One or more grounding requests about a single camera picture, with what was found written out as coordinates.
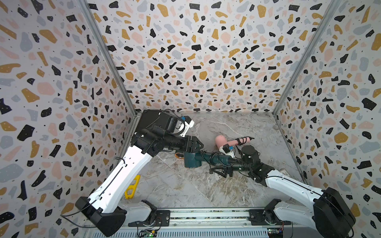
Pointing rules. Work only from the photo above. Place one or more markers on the aluminium corner post left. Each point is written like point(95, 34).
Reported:
point(83, 5)

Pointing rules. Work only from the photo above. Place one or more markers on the dark green hair dryer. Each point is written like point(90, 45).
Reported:
point(195, 160)
point(179, 155)

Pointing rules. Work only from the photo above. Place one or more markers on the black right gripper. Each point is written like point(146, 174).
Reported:
point(226, 169)

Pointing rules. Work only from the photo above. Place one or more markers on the aluminium corner post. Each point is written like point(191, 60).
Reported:
point(83, 5)
point(331, 9)

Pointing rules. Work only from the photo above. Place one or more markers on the black flat case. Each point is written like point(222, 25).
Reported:
point(151, 118)

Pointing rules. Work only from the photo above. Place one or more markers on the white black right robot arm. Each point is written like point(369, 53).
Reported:
point(323, 210)

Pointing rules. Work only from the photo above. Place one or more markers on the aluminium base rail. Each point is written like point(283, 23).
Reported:
point(249, 222)

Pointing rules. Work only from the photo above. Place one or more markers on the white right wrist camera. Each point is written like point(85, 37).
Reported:
point(227, 150)

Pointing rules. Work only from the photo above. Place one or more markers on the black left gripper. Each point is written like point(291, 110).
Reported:
point(193, 149)

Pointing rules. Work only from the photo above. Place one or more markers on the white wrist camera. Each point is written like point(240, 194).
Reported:
point(227, 150)
point(184, 124)

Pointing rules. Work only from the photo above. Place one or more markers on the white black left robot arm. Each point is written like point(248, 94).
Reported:
point(157, 131)

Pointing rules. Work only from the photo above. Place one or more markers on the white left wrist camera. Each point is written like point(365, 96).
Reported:
point(184, 124)

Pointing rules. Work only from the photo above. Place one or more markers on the yellow plastic triangle frame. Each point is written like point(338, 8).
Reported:
point(131, 190)

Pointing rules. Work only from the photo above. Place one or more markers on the pink hair dryer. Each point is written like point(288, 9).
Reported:
point(221, 140)

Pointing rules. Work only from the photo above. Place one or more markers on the aluminium corner post right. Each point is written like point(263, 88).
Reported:
point(331, 9)

